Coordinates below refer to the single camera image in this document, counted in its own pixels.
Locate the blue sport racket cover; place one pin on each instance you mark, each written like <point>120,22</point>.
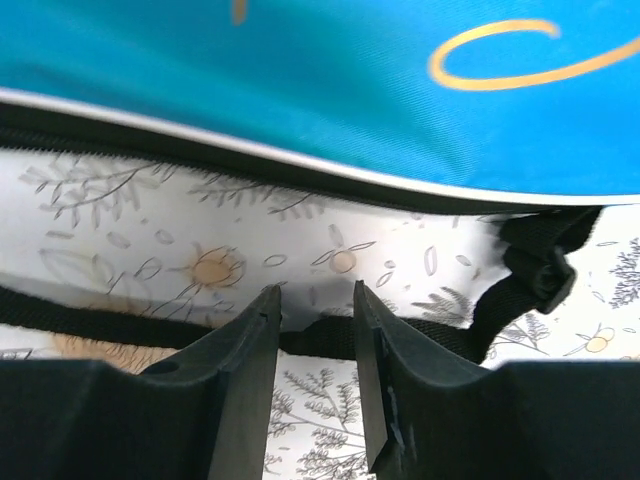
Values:
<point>458,107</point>

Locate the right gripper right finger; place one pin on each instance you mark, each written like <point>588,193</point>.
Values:
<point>430,414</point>

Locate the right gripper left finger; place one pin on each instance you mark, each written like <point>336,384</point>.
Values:
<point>202,413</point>

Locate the floral table cloth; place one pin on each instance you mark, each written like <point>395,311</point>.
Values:
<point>152,239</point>

